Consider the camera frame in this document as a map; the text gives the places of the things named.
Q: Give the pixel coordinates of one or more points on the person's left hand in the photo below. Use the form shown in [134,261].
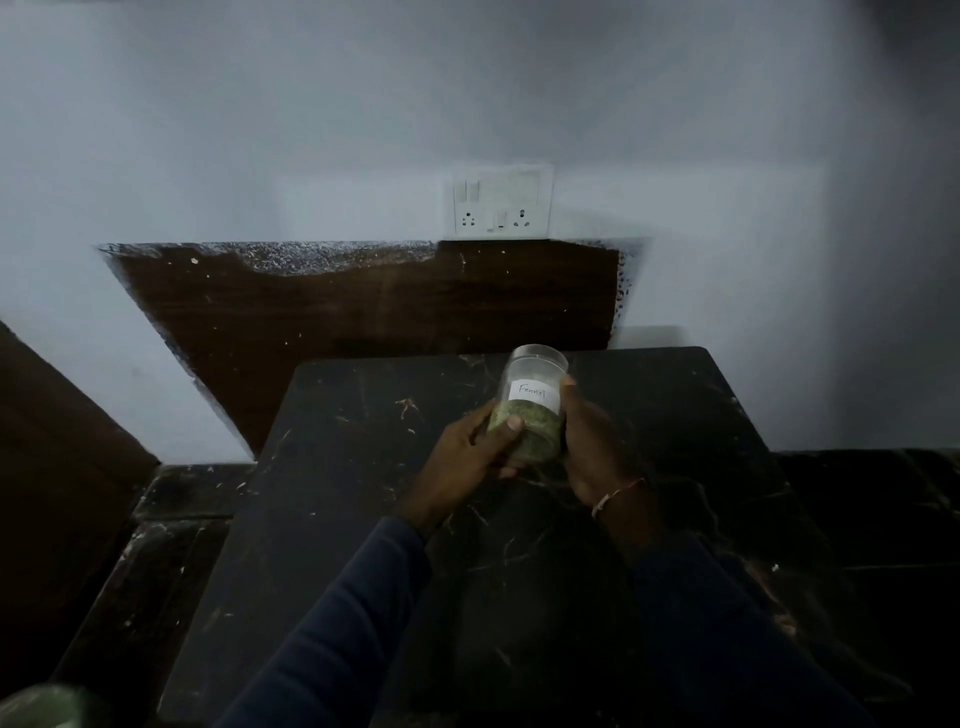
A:
[457,472]

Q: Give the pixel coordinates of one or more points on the person's right hand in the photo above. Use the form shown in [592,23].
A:
[596,457]

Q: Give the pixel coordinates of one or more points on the fennel jar steel lid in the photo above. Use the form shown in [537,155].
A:
[536,394]

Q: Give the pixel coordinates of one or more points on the person's left forearm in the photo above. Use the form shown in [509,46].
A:
[330,645]

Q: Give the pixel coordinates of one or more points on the green glass container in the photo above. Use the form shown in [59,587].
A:
[45,709]

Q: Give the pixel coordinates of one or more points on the dark brown wooden wall panel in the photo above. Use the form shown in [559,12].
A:
[337,322]

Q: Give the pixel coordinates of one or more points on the white wall socket switch panel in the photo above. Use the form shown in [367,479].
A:
[510,195]

